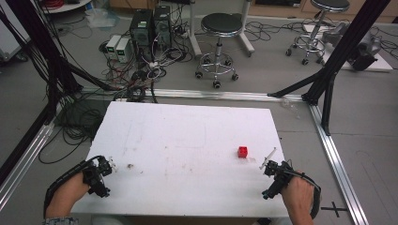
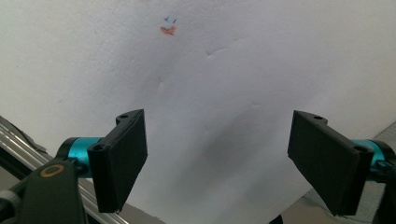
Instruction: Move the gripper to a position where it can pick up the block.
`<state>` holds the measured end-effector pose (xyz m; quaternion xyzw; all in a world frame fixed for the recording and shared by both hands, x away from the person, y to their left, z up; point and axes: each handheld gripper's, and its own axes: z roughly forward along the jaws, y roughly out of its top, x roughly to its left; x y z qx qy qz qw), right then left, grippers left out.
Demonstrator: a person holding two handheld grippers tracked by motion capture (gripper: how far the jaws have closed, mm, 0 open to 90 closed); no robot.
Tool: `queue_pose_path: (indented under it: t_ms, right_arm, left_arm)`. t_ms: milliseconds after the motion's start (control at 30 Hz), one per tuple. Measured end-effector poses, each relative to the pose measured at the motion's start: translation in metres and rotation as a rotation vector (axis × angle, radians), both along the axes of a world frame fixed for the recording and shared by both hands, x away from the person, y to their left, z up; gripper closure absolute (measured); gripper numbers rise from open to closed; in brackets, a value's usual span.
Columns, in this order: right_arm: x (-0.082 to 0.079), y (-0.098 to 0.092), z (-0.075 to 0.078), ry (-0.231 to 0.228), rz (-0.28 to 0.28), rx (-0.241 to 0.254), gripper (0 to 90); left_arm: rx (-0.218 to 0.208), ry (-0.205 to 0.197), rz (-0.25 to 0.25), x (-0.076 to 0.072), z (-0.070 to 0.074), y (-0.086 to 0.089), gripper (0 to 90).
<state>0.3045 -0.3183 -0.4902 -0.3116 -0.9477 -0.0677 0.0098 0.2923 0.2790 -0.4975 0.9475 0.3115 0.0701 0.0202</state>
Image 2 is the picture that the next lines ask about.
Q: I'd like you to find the silver metal rail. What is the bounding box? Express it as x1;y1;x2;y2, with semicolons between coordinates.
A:
0;115;132;224

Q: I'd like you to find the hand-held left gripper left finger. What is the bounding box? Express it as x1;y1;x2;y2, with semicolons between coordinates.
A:
57;108;149;215

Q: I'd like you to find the white sheet with small drawing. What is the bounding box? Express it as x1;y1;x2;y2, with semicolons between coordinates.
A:
0;0;396;224

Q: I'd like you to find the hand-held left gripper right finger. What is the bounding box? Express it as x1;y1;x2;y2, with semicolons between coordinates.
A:
287;109;396;217

